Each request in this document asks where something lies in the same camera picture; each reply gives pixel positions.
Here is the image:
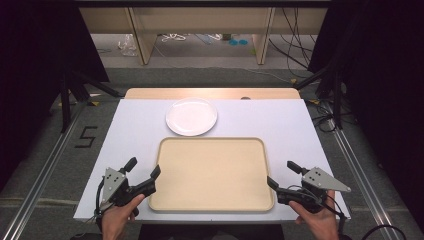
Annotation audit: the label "person's right hand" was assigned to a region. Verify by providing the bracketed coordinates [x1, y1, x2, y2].
[288, 190, 341, 240]

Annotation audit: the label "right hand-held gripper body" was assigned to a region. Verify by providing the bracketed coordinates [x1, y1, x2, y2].
[276, 166, 352, 215]

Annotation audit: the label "thin white floor cable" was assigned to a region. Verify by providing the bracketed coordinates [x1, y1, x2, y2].
[229, 65, 295, 84]

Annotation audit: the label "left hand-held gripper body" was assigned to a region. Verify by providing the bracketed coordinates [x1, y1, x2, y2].
[100, 167, 145, 208]

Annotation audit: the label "black cable loop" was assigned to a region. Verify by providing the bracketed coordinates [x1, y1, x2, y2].
[361, 224, 408, 240]

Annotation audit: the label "white coiled cable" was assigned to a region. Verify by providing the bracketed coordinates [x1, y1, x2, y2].
[160, 32, 188, 44]

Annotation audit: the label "person's left hand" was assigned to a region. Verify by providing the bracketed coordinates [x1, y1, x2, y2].
[101, 193, 147, 240]

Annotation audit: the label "black metal stand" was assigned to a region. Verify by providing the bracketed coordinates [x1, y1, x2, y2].
[293, 61, 345, 131]
[59, 66, 122, 134]

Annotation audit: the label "light wooden shelf unit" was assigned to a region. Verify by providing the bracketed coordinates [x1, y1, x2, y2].
[79, 6, 330, 67]

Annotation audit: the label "black floor cables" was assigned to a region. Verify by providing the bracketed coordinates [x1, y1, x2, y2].
[308, 101, 338, 133]

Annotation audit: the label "aluminium floor rail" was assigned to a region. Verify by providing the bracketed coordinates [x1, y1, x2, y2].
[0, 108, 86, 240]
[326, 109, 403, 240]

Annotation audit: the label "white board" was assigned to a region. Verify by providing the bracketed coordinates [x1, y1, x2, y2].
[73, 98, 352, 223]

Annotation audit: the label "beige rectangular tray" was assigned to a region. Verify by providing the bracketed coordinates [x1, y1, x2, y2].
[148, 136, 276, 214]

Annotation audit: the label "clear plastic bag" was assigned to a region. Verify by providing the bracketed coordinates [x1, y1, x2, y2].
[116, 33, 139, 57]

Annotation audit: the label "wooden table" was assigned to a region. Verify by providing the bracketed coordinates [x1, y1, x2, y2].
[123, 87, 302, 101]

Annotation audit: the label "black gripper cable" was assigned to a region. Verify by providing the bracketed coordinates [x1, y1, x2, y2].
[94, 179, 108, 232]
[326, 194, 348, 240]

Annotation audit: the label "hanging black cables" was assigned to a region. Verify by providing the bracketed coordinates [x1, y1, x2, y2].
[268, 7, 318, 80]

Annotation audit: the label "white round plate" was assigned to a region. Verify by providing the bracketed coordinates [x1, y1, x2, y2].
[165, 97, 219, 137]

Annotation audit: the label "black curtain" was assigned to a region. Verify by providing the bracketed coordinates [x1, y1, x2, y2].
[0, 0, 110, 193]
[307, 0, 424, 231]

